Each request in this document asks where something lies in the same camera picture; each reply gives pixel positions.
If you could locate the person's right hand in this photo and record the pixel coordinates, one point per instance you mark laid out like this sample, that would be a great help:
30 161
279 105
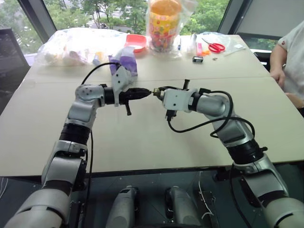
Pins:
278 78

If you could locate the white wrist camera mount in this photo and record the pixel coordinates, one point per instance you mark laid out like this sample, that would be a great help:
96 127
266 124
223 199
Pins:
118 80
177 99

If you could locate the red plastic bowl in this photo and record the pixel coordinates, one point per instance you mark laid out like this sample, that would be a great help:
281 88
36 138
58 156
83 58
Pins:
135 42

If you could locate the colourful candy jar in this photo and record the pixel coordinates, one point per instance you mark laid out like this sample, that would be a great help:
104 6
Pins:
162 26

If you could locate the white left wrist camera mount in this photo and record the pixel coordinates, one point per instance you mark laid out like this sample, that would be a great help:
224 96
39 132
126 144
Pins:
118 80

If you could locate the blue pen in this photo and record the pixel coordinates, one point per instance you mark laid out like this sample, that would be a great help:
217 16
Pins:
179 44

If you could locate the brass padlock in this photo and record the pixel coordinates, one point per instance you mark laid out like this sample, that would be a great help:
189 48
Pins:
156 92

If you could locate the small black box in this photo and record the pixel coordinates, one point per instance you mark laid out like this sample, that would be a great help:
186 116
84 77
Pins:
197 59

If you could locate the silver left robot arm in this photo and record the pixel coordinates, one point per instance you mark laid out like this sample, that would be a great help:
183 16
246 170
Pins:
82 111

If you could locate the clear crumpled plastic bag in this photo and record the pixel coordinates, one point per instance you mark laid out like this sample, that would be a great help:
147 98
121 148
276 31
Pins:
226 39

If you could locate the clear plastic wrapper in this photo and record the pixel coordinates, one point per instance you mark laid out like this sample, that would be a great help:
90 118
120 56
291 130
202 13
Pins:
193 44

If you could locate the silver rounded leg casing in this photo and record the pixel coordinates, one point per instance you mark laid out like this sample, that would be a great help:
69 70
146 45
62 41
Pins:
181 209
124 209

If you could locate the large clear bag of items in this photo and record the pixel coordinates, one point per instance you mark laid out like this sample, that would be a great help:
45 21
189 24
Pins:
71 47

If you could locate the small orange piece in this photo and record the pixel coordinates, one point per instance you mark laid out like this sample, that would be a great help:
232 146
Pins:
206 53

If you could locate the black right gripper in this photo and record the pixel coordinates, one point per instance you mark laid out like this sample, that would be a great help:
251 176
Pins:
173 88

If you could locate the person's left hand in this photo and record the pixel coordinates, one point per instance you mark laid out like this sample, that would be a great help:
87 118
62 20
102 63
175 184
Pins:
295 99

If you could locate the pink flat packet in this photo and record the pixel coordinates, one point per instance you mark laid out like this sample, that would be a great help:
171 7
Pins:
199 49

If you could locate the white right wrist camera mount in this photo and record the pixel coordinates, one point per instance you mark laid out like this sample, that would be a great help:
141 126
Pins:
177 99

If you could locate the person's right forearm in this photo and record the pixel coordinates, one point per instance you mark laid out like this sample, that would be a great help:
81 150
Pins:
278 59

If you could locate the person in white shirt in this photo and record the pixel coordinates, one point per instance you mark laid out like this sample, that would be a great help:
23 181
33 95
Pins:
294 59

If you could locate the grey window blind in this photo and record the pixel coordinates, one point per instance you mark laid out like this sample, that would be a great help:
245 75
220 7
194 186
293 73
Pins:
270 16

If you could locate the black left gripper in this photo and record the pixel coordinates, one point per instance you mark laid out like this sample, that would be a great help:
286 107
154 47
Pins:
130 95

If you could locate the small white card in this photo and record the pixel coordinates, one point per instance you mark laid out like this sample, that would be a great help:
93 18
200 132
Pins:
240 46

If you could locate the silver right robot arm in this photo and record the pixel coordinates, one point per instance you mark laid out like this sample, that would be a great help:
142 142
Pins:
213 105

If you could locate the clear bag around jar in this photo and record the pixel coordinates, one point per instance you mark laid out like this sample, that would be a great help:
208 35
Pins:
187 14

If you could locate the black window frame pillar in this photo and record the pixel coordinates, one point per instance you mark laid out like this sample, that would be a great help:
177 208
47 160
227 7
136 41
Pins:
38 16
228 14

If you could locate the purple plastic bag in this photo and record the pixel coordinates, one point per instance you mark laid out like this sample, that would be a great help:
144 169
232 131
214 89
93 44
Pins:
128 61

